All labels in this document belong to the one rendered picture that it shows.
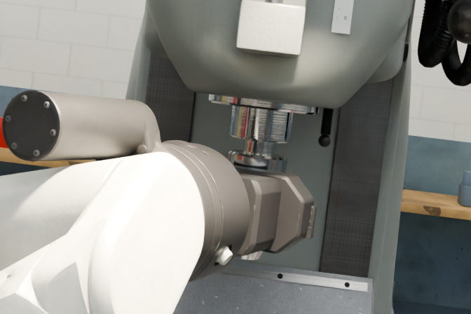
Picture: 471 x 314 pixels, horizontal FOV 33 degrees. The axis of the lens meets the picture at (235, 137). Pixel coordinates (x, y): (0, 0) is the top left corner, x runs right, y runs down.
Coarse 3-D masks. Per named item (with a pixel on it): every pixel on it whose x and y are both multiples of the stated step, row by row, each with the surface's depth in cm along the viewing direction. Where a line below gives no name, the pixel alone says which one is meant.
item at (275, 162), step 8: (232, 152) 61; (240, 152) 60; (232, 160) 60; (240, 160) 60; (248, 160) 59; (256, 160) 59; (264, 160) 59; (272, 160) 60; (280, 160) 60; (264, 168) 59; (272, 168) 60; (280, 168) 60
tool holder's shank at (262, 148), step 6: (240, 138) 61; (246, 144) 61; (252, 144) 61; (258, 144) 61; (264, 144) 61; (270, 144) 61; (246, 150) 61; (252, 150) 61; (258, 150) 61; (264, 150) 61; (270, 150) 61
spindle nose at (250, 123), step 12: (240, 108) 60; (252, 108) 59; (240, 120) 60; (252, 120) 59; (264, 120) 59; (276, 120) 59; (288, 120) 60; (240, 132) 60; (252, 132) 59; (264, 132) 59; (276, 132) 60; (288, 132) 60
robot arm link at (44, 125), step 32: (32, 96) 38; (64, 96) 39; (32, 128) 38; (64, 128) 38; (96, 128) 40; (128, 128) 43; (32, 160) 38; (64, 160) 40; (96, 160) 46; (192, 160) 46; (0, 192) 40; (32, 192) 39; (64, 192) 38; (96, 192) 37; (0, 224) 39; (32, 224) 38; (64, 224) 37; (0, 256) 39
